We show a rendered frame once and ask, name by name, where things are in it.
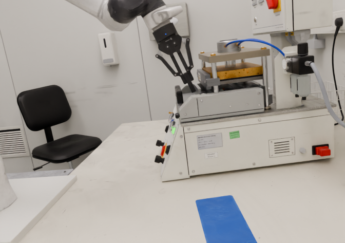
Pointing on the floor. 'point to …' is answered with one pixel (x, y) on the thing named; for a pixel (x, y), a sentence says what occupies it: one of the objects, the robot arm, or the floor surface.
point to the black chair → (36, 110)
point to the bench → (126, 155)
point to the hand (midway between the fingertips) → (189, 82)
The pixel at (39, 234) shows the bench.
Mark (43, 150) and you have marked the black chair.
